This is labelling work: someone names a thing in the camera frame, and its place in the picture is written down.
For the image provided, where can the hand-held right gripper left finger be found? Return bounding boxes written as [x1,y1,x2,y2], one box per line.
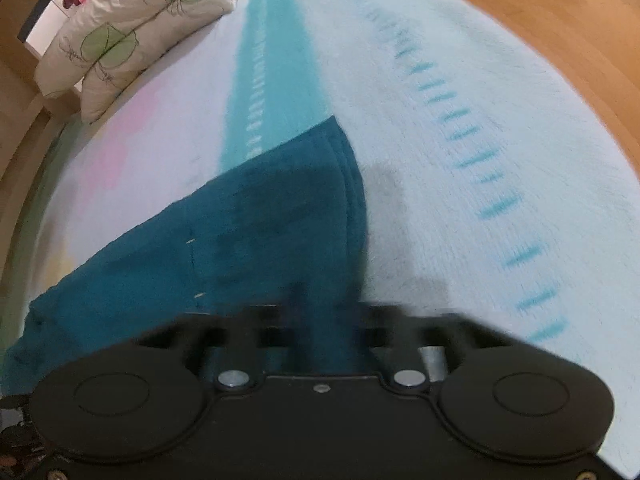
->
[131,302,303,392]

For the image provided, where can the teal pants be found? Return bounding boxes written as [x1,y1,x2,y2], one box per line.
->
[0,115,370,397]

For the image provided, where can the white pastel patterned blanket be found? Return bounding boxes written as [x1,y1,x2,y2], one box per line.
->
[0,0,640,478]

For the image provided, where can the leaf print pillow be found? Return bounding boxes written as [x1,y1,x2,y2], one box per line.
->
[79,0,247,123]
[34,0,237,98]

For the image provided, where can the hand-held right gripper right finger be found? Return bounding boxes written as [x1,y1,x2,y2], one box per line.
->
[350,302,511,390]

